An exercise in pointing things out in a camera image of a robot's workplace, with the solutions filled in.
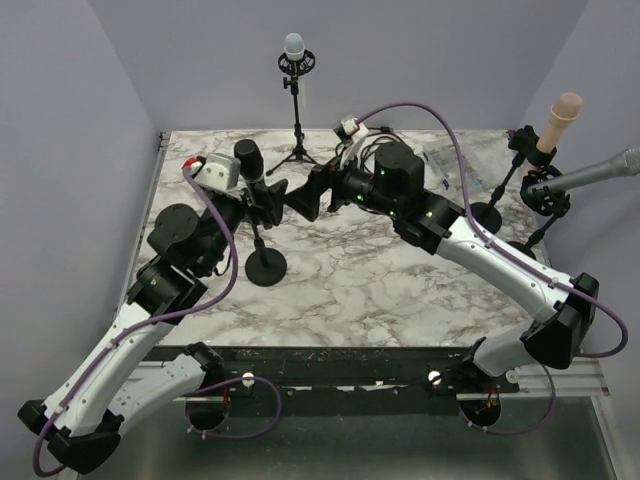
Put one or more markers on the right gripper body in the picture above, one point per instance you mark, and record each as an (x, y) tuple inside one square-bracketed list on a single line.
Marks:
[(335, 171)]

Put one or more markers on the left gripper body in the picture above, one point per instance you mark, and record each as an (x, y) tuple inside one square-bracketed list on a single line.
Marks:
[(259, 213)]

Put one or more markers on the black microphone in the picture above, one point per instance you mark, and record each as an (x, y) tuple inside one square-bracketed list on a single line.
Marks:
[(251, 160)]

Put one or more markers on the black round-base mic stand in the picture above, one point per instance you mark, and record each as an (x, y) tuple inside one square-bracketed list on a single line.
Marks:
[(264, 267)]

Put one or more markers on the black tripod mic stand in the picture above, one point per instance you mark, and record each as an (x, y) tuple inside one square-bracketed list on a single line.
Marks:
[(291, 77)]

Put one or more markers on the white microphone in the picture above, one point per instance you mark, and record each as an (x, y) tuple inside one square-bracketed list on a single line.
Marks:
[(294, 50)]

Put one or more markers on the round-base stand with clip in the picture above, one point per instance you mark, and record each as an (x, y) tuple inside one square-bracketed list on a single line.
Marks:
[(524, 142)]

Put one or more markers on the beige microphone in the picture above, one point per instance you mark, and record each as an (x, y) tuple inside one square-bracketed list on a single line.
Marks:
[(564, 111)]

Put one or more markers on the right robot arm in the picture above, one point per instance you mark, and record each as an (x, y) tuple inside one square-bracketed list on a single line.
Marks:
[(559, 305)]

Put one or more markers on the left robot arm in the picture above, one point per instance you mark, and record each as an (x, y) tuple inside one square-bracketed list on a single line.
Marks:
[(80, 425)]

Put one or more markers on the round-base stand with shockmount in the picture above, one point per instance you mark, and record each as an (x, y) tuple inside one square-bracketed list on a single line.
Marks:
[(541, 201)]

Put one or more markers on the silver microphone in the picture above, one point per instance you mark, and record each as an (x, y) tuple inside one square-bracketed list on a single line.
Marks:
[(624, 164)]

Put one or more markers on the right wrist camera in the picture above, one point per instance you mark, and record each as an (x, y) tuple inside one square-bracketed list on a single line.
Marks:
[(352, 133)]

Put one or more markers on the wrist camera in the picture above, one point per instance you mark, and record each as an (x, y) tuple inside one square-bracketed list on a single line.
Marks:
[(352, 133), (215, 172)]

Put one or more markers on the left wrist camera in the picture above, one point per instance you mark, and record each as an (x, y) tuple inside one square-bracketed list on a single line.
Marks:
[(215, 172)]

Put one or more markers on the black mounting rail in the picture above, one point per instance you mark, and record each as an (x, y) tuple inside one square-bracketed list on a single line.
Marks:
[(345, 381)]

